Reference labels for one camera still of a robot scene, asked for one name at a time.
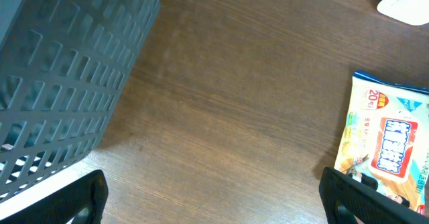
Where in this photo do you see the yellow wet wipes pack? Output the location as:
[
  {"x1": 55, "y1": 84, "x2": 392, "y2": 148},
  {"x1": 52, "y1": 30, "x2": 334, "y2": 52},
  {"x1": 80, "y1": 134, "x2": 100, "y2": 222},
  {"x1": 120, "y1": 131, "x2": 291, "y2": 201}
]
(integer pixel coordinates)
[{"x1": 334, "y1": 71, "x2": 428, "y2": 215}]

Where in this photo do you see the grey plastic basket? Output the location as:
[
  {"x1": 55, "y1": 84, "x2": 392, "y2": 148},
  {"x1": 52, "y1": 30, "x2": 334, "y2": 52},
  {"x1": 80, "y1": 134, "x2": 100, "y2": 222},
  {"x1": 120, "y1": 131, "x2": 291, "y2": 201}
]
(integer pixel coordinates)
[{"x1": 1, "y1": 0, "x2": 160, "y2": 201}]

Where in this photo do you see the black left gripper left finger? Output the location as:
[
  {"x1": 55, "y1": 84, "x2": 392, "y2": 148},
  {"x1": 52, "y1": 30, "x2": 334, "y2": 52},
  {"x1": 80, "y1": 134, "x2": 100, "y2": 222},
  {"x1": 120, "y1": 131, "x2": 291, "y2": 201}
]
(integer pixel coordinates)
[{"x1": 1, "y1": 170, "x2": 109, "y2": 224}]

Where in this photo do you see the white barcode scanner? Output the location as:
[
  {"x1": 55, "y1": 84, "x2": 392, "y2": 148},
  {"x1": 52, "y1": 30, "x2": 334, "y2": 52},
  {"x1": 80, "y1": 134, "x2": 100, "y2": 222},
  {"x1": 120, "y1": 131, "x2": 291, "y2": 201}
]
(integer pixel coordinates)
[{"x1": 377, "y1": 0, "x2": 428, "y2": 26}]

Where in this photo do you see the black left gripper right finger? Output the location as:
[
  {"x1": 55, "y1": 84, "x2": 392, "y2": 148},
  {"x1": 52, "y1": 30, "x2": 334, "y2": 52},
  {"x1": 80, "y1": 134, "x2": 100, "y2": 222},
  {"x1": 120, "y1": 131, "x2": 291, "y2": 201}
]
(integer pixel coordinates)
[{"x1": 318, "y1": 167, "x2": 428, "y2": 224}]

